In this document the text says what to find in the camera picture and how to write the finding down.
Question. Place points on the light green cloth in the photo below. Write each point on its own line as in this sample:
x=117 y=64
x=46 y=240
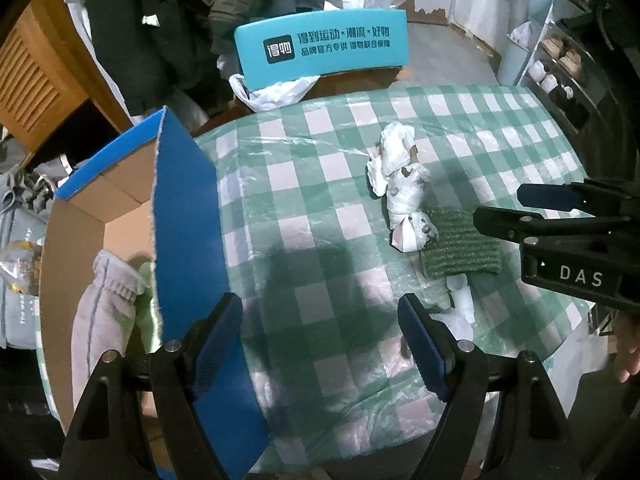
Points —
x=147 y=310

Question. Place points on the blue-rimmed cardboard box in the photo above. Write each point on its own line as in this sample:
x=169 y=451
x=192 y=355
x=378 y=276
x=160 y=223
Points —
x=185 y=200

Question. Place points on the grey clothes pile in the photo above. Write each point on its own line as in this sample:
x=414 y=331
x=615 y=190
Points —
x=30 y=187

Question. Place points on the brown cardboard box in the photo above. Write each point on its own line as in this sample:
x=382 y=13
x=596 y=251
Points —
x=360 y=80

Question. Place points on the black hanging coat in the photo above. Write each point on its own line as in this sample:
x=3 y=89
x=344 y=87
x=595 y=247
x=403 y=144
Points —
x=150 y=35

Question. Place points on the grey printed bag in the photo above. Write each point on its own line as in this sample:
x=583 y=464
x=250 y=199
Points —
x=20 y=315

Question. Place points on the plain white sock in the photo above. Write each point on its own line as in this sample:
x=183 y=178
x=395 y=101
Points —
x=462 y=300

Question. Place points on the grey fleece sock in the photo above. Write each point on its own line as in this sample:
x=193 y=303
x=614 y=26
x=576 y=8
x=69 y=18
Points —
x=100 y=310

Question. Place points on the teal shoe box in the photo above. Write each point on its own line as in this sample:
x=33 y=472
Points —
x=325 y=47

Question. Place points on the wooden louvered wardrobe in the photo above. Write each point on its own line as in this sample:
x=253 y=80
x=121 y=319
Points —
x=35 y=75

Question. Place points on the group of shoes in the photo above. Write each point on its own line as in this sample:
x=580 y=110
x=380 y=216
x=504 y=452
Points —
x=560 y=70

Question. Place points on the metal shoe rack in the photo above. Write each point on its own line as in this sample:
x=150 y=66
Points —
x=545 y=35

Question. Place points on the white spotted sock bundle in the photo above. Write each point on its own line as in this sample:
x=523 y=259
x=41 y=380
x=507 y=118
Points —
x=407 y=205

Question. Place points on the green checked tablecloth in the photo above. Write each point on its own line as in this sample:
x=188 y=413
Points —
x=325 y=160

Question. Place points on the person's right hand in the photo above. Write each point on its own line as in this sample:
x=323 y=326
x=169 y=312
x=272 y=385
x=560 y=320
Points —
x=627 y=355

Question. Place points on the dark green knitted cloth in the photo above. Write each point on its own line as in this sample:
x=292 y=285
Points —
x=460 y=247

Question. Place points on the small white bag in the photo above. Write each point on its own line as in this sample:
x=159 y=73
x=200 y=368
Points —
x=521 y=33

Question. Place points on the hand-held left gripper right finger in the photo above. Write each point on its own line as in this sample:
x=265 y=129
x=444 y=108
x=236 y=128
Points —
x=422 y=345

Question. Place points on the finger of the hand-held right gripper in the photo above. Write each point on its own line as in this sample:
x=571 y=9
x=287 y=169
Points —
x=550 y=196
x=505 y=222

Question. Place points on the yellow-capped plastic bottle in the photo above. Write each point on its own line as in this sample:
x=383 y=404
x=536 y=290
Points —
x=22 y=265

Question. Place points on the light blue cabinet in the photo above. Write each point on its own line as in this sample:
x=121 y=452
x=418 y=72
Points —
x=517 y=62

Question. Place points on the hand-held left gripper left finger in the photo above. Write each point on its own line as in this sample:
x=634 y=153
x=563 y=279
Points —
x=217 y=340

